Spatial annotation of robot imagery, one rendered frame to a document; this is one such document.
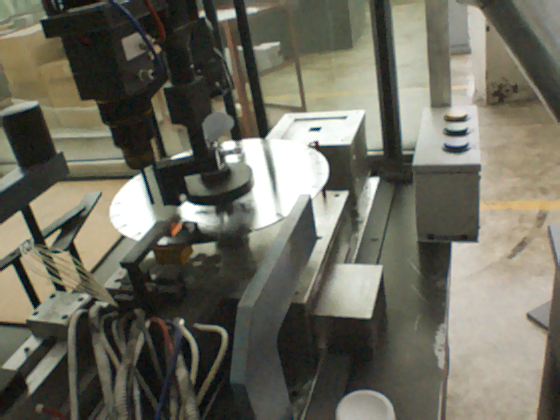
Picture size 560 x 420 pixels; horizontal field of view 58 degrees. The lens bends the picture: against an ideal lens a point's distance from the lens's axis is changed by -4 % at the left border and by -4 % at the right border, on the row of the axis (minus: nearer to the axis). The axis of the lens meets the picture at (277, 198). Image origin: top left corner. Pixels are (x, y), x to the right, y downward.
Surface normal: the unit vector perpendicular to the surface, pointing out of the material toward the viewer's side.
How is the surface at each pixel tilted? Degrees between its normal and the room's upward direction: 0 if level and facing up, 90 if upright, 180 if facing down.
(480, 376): 0
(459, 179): 90
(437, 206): 90
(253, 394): 90
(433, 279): 0
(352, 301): 0
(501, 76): 90
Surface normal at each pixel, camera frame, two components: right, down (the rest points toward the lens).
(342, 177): -0.30, 0.48
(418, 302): -0.17, -0.87
